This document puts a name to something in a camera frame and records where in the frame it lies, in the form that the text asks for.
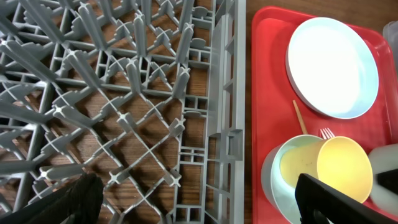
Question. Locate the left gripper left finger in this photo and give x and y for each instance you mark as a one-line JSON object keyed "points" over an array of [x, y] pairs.
{"points": [[77, 202]]}

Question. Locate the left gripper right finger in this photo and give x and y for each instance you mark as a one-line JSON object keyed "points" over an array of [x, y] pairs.
{"points": [[319, 203]]}

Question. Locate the light blue small bowl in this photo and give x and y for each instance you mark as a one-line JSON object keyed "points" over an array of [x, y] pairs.
{"points": [[280, 194]]}

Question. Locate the yellow plastic cup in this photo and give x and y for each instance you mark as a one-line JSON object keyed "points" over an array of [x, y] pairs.
{"points": [[339, 162]]}

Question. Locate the green bowl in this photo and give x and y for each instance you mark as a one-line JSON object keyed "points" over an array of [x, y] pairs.
{"points": [[383, 159]]}

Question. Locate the grey dishwasher rack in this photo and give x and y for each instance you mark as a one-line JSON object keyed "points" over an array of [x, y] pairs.
{"points": [[147, 95]]}

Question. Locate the white plastic fork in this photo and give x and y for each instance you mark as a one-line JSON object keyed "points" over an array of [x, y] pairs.
{"points": [[326, 133]]}

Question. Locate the wooden chopstick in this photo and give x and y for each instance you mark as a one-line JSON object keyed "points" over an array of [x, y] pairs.
{"points": [[300, 118]]}

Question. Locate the red plastic tray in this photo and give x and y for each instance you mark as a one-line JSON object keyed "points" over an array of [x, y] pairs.
{"points": [[274, 119]]}

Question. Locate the light blue plate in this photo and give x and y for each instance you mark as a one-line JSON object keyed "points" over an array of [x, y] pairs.
{"points": [[331, 68]]}

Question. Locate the clear plastic bin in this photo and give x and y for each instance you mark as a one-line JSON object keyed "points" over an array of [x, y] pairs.
{"points": [[390, 33]]}

